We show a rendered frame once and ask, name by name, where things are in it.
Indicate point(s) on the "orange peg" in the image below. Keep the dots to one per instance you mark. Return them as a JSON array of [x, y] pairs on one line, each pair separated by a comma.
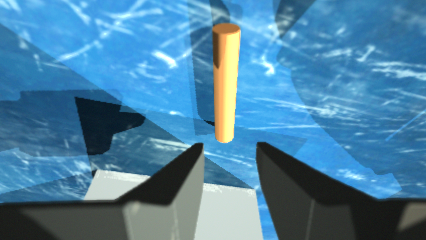
[[226, 38]]

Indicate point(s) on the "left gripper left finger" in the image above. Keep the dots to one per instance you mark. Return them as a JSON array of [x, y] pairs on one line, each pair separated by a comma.
[[163, 207]]

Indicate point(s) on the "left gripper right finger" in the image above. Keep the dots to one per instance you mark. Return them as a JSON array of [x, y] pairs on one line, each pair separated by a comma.
[[306, 204]]

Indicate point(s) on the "grey open box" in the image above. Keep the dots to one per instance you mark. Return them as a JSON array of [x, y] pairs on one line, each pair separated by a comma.
[[226, 213]]

